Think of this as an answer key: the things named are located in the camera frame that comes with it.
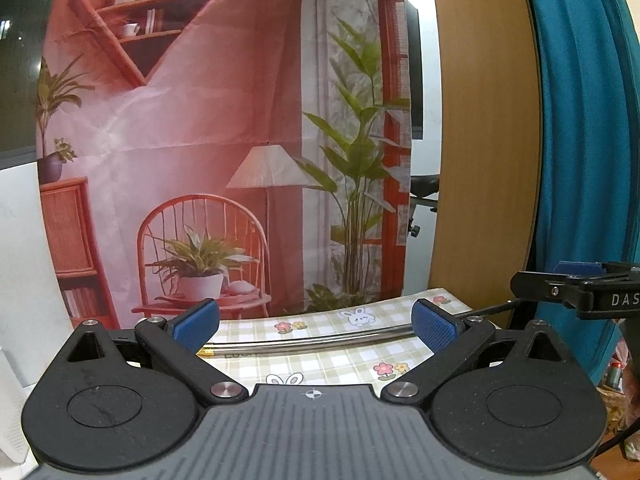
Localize metal back scratcher rod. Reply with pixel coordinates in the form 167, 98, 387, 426
196, 299, 522, 359

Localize checked floral tablecloth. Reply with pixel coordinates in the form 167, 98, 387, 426
124, 286, 501, 391

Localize black office chair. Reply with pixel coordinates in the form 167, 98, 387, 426
408, 174, 440, 237

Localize wooden door panel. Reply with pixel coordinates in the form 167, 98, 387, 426
428, 0, 541, 309

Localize printed room backdrop cloth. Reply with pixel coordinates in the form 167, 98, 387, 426
36, 0, 411, 328

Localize teal curtain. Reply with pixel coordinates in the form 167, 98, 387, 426
516, 0, 640, 386

